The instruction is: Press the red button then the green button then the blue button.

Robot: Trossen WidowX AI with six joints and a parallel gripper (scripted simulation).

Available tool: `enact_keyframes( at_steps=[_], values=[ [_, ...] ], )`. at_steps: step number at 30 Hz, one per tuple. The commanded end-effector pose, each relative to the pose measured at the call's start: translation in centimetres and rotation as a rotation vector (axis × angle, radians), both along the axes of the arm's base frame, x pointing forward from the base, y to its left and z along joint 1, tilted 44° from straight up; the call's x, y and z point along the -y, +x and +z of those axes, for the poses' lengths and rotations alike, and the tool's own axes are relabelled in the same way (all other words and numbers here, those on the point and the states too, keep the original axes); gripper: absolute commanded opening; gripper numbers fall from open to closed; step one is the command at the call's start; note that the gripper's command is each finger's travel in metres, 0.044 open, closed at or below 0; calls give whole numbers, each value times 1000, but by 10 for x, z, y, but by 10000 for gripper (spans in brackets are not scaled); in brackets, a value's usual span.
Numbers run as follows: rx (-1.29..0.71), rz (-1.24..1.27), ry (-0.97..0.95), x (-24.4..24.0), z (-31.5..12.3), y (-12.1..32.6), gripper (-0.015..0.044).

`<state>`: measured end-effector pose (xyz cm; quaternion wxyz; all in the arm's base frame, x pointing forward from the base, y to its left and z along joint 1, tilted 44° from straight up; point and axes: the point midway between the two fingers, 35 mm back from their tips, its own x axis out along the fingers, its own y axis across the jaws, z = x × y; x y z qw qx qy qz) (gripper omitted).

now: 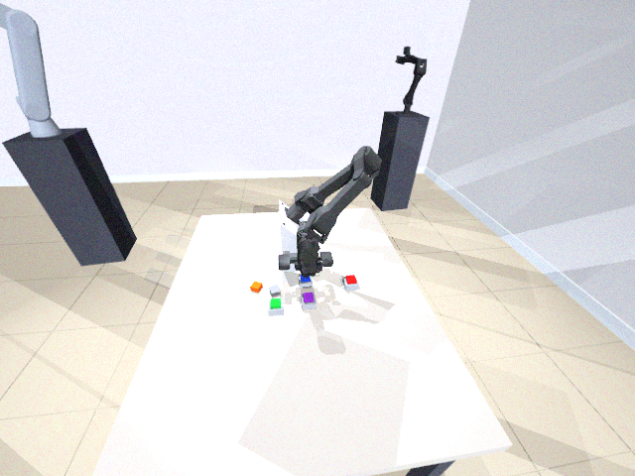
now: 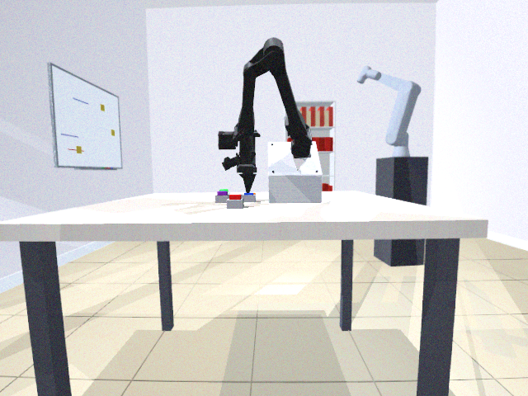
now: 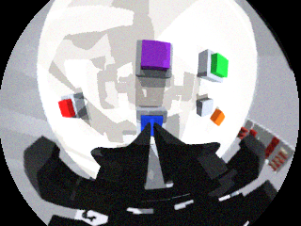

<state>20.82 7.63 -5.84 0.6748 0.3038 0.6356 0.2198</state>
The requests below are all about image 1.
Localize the purple button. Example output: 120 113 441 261
301 293 317 309

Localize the blue button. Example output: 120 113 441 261
299 275 313 289

